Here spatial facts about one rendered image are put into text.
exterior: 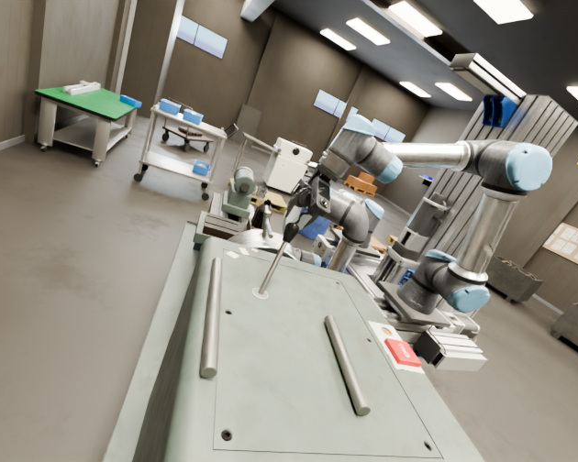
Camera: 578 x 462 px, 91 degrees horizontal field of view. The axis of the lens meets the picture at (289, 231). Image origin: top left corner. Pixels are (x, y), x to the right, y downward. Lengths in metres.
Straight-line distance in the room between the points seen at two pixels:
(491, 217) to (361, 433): 0.72
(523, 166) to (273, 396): 0.81
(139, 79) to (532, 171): 9.50
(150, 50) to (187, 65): 2.36
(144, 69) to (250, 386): 9.59
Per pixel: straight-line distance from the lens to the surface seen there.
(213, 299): 0.52
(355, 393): 0.51
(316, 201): 0.68
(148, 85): 9.82
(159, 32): 9.81
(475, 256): 1.05
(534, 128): 1.46
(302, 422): 0.46
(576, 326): 7.62
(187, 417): 0.41
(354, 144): 0.75
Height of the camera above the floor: 1.60
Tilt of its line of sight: 20 degrees down
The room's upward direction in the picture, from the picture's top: 25 degrees clockwise
